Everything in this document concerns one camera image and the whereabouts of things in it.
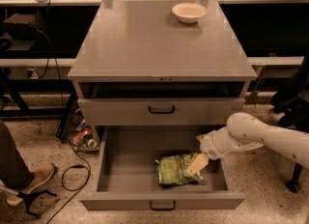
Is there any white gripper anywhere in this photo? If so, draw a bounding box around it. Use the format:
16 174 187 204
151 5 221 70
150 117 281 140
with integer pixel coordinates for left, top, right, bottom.
183 127 235 177

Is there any green jalapeno chip bag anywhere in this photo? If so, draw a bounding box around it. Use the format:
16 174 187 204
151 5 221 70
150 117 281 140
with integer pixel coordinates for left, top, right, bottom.
155 154 203 186

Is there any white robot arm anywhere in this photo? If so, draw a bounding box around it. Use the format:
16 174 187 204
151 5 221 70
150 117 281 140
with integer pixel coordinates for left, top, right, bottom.
185 112 309 176

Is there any closed grey upper drawer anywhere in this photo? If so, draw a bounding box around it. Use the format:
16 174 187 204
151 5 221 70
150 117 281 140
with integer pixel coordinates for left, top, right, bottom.
78 98 244 126

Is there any open grey lower drawer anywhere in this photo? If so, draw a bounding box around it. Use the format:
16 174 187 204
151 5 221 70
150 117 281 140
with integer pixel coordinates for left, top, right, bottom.
81 126 244 211

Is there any grey drawer cabinet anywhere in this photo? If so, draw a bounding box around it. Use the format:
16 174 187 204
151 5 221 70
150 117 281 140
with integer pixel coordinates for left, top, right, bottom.
69 0 256 139

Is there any white bowl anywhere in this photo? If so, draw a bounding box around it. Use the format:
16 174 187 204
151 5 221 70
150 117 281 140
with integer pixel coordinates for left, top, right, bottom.
172 3 207 24

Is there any tan shoe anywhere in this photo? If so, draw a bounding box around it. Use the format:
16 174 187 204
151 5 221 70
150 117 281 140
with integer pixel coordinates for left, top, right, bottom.
7 162 55 206

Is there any black stand foot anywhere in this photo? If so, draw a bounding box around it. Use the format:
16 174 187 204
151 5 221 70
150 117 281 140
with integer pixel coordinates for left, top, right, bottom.
0 182 58 218

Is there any brown trouser leg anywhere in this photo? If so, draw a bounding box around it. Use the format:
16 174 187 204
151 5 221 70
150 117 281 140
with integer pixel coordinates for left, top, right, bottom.
0 121 34 189

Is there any dark box on shelf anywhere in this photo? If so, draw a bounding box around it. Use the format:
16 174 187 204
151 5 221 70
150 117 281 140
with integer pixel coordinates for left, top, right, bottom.
3 14 44 40

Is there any wire basket with bottles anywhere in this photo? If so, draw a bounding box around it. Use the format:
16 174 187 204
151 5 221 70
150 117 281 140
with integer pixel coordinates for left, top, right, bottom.
62 101 99 153

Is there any black floor cable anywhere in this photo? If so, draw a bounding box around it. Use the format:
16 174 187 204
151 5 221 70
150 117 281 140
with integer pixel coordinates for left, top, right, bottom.
44 144 92 224

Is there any wall power outlet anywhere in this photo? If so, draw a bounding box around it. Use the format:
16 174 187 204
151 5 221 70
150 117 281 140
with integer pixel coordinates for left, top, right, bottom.
27 68 40 79

